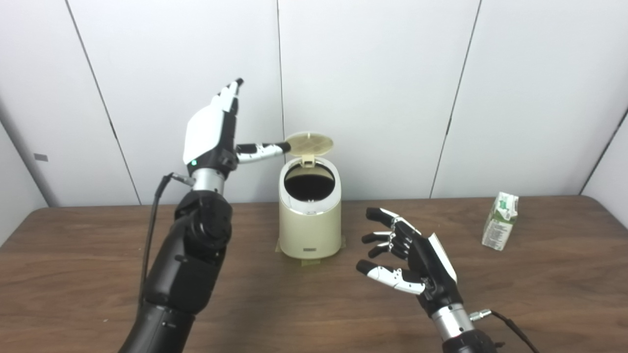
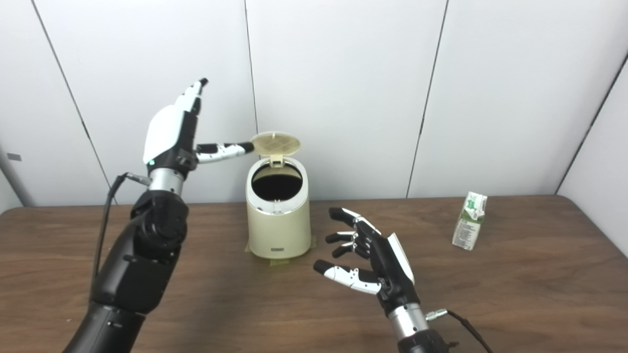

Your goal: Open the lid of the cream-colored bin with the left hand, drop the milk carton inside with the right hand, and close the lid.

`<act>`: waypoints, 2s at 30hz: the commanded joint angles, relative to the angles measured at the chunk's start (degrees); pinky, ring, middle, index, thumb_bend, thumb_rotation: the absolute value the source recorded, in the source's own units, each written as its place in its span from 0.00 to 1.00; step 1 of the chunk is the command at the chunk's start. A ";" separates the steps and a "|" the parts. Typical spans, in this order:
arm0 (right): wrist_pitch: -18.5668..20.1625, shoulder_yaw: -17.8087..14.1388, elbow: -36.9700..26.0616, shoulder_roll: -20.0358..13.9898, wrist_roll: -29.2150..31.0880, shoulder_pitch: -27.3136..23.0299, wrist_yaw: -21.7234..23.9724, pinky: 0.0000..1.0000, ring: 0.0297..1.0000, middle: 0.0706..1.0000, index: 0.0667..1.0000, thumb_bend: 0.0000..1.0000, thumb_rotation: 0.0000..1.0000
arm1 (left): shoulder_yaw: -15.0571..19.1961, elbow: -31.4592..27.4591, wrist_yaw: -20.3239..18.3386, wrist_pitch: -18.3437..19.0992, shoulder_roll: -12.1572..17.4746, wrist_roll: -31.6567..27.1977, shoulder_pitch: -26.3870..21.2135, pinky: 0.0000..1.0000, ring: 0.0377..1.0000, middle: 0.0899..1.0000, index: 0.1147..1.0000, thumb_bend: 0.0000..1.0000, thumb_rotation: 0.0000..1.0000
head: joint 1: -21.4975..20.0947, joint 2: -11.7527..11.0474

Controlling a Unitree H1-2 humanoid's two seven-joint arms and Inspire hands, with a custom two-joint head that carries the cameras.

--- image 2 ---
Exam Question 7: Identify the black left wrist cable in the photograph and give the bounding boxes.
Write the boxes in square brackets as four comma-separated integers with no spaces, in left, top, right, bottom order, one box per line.
[91,172,152,295]

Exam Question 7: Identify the cream round bin lid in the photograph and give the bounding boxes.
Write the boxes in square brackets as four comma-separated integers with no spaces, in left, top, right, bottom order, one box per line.
[251,131,301,168]

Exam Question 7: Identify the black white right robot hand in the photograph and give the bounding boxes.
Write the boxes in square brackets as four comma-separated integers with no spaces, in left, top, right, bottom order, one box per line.
[313,207,421,314]

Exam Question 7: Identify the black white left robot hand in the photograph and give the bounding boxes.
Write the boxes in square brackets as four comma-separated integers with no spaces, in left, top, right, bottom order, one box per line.
[142,77,256,176]

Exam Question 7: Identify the cream-colored cylindrical bin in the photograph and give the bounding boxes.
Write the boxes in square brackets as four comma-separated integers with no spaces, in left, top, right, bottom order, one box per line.
[245,156,313,260]

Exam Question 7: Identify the green white milk carton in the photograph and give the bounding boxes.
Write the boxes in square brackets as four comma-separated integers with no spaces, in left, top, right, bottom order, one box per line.
[452,191,488,251]

